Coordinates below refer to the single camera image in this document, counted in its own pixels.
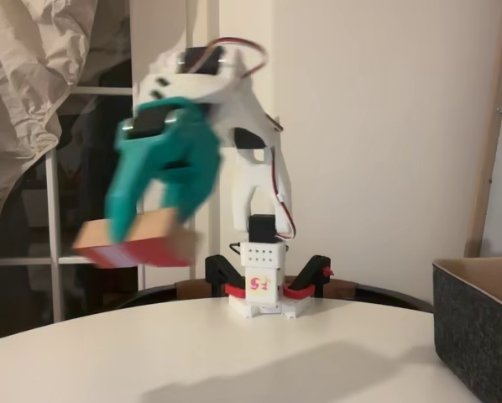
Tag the red base clamp bracket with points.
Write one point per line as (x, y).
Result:
(233, 290)
(301, 292)

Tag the teal gripper black servo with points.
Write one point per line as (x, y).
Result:
(148, 157)

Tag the black table clamp red knob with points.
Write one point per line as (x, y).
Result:
(312, 268)

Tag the red topped wooden block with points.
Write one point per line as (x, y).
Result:
(150, 247)

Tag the dark grey felt basket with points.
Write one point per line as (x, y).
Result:
(477, 336)

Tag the dark curved chair backrest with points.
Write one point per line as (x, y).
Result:
(381, 294)

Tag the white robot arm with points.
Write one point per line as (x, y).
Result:
(251, 176)

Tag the wood framed translucent panel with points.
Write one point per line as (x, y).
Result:
(492, 126)

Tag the white glazed door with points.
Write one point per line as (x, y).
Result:
(54, 235)

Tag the beige crumpled curtain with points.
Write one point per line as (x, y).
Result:
(24, 84)

